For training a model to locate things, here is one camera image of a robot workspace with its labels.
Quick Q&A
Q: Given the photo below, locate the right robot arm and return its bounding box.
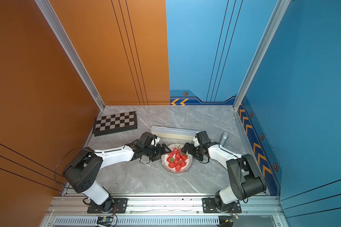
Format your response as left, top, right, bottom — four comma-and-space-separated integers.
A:
181, 131, 267, 212

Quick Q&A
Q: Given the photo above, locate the right circuit board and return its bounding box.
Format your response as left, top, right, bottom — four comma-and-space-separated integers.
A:
222, 214, 239, 225

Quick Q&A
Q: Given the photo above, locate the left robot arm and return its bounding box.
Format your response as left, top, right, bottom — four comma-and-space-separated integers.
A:
63, 132, 172, 213

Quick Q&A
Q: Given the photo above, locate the red strawberries pile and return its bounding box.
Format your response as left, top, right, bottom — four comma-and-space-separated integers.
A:
165, 147, 189, 173

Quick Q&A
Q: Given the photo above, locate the cream plastic wrap dispenser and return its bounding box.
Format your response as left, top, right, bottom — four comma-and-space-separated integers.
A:
151, 126, 200, 141

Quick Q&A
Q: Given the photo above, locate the grey cylindrical marker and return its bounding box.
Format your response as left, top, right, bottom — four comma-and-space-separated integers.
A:
219, 132, 229, 147

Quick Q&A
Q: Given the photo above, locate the left circuit board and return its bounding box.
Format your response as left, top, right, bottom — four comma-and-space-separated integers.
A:
96, 216, 115, 227

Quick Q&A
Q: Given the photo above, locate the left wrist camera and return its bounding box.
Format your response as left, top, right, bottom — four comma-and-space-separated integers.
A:
152, 135, 160, 146

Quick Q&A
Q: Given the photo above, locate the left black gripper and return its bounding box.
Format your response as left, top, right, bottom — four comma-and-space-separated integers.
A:
143, 142, 172, 161

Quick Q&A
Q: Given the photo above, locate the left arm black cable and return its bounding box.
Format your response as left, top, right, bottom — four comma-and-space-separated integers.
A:
53, 147, 86, 189

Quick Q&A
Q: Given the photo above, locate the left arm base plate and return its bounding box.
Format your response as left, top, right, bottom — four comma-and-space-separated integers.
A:
83, 198, 128, 214

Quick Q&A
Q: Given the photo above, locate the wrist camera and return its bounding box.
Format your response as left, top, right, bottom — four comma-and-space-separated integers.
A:
152, 135, 160, 146
193, 135, 199, 147

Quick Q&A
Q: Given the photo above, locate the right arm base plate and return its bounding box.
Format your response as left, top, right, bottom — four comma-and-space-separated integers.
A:
202, 197, 242, 214

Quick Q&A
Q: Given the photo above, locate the circuit board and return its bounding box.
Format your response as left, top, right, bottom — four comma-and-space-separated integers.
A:
96, 216, 115, 227
222, 214, 239, 225

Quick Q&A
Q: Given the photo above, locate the aluminium front rail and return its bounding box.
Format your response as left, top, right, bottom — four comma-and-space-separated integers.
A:
41, 194, 289, 227

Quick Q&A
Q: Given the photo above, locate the black white chessboard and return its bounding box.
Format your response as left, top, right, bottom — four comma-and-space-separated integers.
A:
92, 111, 137, 136

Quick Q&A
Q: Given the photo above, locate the striped ceramic plate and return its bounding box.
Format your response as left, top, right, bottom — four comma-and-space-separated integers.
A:
160, 143, 194, 175

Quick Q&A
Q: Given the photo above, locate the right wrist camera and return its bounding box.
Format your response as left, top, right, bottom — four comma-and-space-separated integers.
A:
193, 135, 199, 147

